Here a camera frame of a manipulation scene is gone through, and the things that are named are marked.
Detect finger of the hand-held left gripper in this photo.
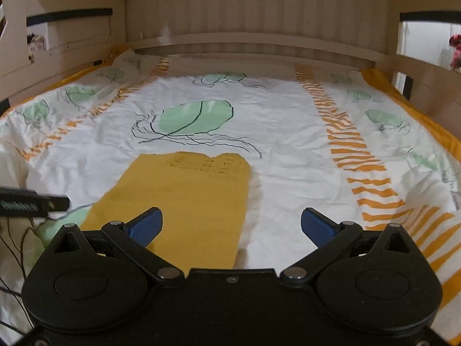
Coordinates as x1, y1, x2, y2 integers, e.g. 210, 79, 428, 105
46, 195, 71, 213

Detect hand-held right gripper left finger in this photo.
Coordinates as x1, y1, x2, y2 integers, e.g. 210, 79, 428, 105
43, 207, 182, 281

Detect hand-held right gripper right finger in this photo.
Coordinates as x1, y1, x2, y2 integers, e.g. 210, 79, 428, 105
279, 207, 421, 281

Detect mustard yellow knit sweater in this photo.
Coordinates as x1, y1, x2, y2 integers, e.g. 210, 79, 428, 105
81, 151, 253, 271

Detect white leaf-print blanket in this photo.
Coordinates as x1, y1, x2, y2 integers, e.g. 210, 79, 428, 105
0, 48, 461, 336

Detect cluttered background items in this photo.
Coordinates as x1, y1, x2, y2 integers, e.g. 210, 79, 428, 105
26, 33, 48, 62

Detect pink plush toy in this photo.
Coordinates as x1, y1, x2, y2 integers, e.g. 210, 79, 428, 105
449, 34, 461, 70

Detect wooden bed frame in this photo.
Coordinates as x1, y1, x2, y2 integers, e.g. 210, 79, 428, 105
0, 0, 461, 116

